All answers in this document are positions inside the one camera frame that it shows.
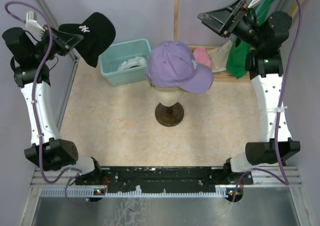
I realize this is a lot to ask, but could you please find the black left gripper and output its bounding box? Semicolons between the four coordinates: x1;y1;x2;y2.
33;24;85;62

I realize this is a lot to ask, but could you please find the green tank top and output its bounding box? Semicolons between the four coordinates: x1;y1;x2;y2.
226;0;277;79

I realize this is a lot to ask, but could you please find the cream cloth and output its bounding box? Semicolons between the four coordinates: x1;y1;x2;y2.
207;40;233;73

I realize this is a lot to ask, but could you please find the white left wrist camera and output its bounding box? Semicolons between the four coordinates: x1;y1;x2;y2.
25;11;46;36

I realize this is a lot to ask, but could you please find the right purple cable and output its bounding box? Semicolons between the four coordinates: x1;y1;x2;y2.
229;0;302;203

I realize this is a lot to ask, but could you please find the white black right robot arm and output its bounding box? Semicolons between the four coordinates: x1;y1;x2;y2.
197;0;301;184

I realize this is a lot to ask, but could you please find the pink cloth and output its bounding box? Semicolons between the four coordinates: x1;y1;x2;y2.
193;47;211;68

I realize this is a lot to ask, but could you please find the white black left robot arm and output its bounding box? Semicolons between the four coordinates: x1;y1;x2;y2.
2;27;104;185

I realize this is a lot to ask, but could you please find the black cap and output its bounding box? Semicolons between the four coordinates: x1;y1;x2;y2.
58;12;116;68

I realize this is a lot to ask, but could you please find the white cap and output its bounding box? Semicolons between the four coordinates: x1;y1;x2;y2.
117;56;147;71

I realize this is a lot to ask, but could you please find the purple cap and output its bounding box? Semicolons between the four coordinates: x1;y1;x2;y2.
145;40;214;94

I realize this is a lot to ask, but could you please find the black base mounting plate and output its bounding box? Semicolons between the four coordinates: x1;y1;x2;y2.
75;166;242;194

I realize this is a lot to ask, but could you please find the beige mannequin head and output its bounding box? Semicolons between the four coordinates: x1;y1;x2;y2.
154;87;184;107

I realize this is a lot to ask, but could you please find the teal plastic bin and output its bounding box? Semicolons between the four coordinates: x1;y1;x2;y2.
100;38;151;87

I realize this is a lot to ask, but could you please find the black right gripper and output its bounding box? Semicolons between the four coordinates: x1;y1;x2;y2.
197;0;263;50

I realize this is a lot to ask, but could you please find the wooden clothes rack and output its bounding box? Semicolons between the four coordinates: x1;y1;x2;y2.
173;0;304;79

